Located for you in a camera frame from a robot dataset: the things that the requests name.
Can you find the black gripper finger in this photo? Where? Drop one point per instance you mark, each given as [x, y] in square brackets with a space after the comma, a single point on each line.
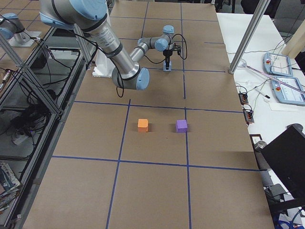
[167, 64]

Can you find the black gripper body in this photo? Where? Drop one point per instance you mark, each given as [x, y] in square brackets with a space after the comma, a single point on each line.
[167, 54]

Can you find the light blue foam block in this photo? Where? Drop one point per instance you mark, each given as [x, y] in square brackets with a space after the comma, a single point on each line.
[166, 70]

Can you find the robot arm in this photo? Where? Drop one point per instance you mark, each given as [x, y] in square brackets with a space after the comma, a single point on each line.
[91, 17]

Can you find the purple foam block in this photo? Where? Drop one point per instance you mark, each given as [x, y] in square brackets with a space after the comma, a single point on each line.
[181, 126]

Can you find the orange foam block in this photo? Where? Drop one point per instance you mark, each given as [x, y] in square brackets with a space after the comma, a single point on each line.
[143, 125]

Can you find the far black connector box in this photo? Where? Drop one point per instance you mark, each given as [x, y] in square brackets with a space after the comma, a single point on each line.
[243, 97]

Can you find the black connector box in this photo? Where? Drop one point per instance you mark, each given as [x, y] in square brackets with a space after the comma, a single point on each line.
[243, 97]
[248, 115]

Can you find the white marker pen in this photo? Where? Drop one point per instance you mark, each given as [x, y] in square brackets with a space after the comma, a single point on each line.
[263, 94]

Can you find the near black connector box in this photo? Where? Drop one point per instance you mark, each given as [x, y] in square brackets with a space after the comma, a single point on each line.
[248, 115]

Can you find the far teach pendant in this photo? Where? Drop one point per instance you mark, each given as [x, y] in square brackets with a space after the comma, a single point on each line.
[277, 64]

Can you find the teach pendant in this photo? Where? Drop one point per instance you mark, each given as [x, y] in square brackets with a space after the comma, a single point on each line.
[277, 64]
[288, 90]

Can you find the near teach pendant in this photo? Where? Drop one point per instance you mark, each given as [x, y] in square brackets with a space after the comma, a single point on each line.
[288, 90]

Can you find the wooden beam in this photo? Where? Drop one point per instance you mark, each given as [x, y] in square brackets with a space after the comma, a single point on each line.
[294, 10]

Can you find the stack of magazines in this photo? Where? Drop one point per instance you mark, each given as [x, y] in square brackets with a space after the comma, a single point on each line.
[9, 186]

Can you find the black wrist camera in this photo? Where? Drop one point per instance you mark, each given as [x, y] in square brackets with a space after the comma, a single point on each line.
[177, 48]

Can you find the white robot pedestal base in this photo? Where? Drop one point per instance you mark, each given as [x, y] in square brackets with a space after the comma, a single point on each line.
[103, 66]

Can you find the metal rod with ring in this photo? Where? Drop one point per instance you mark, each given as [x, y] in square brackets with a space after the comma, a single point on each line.
[244, 65]

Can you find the aluminium frame post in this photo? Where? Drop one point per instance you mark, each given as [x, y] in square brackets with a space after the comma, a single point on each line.
[258, 13]

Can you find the grey robot base mount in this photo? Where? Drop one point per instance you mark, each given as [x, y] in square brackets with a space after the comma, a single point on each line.
[12, 29]

